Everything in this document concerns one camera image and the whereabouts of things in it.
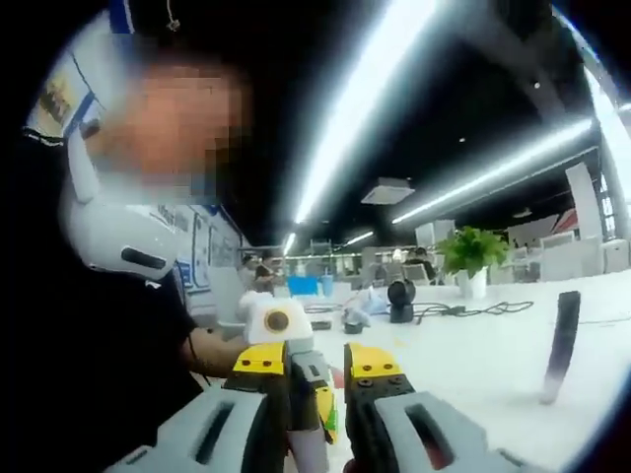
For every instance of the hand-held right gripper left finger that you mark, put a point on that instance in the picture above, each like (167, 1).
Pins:
(172, 443)

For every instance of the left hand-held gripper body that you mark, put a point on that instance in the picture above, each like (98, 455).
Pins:
(296, 325)

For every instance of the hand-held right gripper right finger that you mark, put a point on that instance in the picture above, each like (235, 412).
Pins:
(394, 443)

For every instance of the tall dark cosmetic bottle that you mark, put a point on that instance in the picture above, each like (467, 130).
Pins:
(562, 345)

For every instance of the person's right hand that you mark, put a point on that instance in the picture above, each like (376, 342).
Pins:
(351, 467)

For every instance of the flat black device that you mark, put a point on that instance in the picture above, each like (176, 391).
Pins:
(320, 325)

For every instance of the blue box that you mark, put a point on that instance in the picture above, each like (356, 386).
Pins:
(303, 287)

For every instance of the blue cup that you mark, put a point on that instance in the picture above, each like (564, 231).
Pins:
(328, 288)

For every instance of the small black object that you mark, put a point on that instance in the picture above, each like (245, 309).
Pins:
(352, 329)

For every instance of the clear plastic bag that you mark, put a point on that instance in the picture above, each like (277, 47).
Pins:
(374, 305)

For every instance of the ceiling light strip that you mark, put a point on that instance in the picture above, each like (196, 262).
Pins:
(355, 98)
(360, 237)
(493, 172)
(289, 244)

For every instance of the black desk fan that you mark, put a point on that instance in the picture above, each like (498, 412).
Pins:
(401, 295)

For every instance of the white display board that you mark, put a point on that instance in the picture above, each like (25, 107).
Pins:
(217, 246)

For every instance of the white table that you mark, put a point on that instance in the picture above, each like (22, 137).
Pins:
(468, 355)

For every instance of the ceiling air conditioner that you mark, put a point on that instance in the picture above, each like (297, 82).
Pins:
(389, 191)

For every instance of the potted plant in white pot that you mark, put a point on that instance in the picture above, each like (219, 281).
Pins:
(470, 251)

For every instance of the white chest-worn device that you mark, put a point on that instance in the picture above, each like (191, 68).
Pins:
(113, 231)

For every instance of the group of white office chairs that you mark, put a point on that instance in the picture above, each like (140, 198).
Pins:
(557, 256)

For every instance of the white pillar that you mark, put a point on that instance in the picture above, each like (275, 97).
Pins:
(584, 202)

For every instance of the red white wall banner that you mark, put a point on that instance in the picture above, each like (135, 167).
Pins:
(564, 222)

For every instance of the wall poster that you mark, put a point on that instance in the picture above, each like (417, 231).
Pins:
(59, 98)

